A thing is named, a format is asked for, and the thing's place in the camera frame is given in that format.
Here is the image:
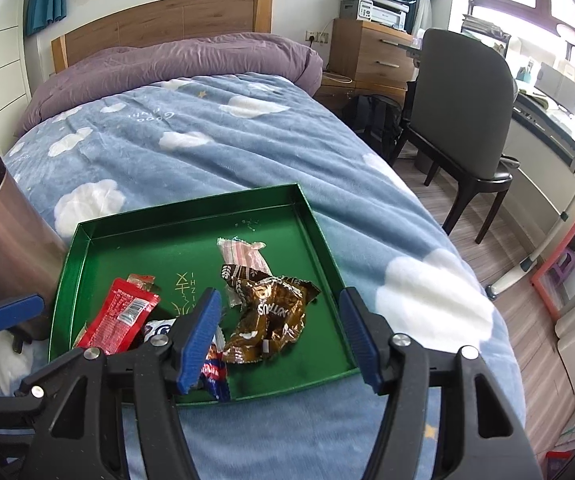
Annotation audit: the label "white grey printer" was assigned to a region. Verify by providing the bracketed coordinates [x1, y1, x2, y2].
[338, 0, 411, 30]

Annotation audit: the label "steel trash bin black lid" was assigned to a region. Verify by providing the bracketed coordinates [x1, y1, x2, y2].
[0, 114, 71, 341]

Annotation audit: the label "black backpack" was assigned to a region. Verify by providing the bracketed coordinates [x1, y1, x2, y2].
[341, 94, 405, 161]

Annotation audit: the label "long red snack packet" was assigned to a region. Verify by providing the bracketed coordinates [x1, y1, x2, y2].
[74, 277, 161, 356]

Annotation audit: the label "green metal tray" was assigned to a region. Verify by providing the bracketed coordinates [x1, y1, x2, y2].
[48, 183, 361, 406]

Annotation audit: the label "red framed mirror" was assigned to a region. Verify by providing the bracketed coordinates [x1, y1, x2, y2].
[531, 165, 575, 321]

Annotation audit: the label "wooden headboard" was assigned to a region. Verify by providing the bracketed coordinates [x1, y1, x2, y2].
[51, 0, 273, 73]

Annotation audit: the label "white desk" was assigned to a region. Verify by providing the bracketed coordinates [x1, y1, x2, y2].
[510, 87, 575, 301]

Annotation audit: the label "pink snack wrapper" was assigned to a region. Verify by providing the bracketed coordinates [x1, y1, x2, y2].
[216, 237, 273, 308]

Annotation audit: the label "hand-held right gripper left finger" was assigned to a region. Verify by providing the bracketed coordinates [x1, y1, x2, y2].
[20, 287, 223, 480]

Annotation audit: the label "white blue red snack packet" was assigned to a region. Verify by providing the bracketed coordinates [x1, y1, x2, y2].
[142, 317, 232, 402]

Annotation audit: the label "wooden drawer cabinet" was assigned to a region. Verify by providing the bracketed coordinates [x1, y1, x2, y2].
[328, 18, 421, 91]

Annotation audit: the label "blue cloud print blanket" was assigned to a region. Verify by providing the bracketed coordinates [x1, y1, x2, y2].
[0, 75, 525, 480]

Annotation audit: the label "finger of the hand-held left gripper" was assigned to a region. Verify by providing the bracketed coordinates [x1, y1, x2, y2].
[0, 282, 44, 353]
[0, 355, 86, 431]

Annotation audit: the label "grey box device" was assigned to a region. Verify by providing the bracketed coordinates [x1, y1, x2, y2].
[537, 62, 575, 111]

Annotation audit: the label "grey chair black legs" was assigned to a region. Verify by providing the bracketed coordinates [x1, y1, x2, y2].
[392, 28, 521, 245]

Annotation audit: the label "purple pillow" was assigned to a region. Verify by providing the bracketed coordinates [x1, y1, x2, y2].
[14, 31, 324, 138]

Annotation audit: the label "brown snack packet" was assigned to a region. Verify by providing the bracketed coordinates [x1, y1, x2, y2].
[220, 262, 321, 363]

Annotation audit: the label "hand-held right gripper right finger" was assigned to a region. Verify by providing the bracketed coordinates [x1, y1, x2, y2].
[338, 287, 543, 480]

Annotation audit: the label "round desk lamp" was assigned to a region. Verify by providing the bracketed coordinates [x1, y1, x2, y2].
[556, 22, 575, 61]

